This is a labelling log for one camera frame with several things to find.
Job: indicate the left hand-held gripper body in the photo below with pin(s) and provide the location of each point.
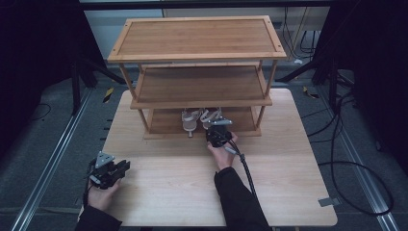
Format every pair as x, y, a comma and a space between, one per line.
104, 174

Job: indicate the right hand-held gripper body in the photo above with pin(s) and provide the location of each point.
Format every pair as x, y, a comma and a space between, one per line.
218, 136

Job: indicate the white heeled shoe jewelled toe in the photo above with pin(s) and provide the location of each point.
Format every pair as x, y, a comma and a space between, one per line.
211, 115

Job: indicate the white heeled shoe plain toe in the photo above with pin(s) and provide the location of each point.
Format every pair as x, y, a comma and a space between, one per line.
191, 120

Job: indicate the wooden three-tier shoe rack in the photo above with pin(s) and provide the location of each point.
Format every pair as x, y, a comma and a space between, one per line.
197, 38

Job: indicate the person's right hand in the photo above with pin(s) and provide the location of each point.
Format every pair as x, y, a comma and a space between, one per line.
224, 157

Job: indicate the person's left hand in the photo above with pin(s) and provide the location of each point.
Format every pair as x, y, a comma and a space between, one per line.
101, 197

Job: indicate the yellow black tape strip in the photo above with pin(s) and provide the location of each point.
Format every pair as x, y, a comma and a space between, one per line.
309, 93
108, 94

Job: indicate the black metal stand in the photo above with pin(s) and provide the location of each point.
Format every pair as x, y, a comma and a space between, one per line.
75, 89
333, 83

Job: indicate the small white floor object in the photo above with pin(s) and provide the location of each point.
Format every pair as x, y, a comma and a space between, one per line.
298, 61

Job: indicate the dark curtain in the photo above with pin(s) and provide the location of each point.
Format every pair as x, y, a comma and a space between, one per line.
375, 64
35, 48

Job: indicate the aluminium floor rail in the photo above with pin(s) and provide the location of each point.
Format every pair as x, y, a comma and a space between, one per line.
48, 166
362, 176

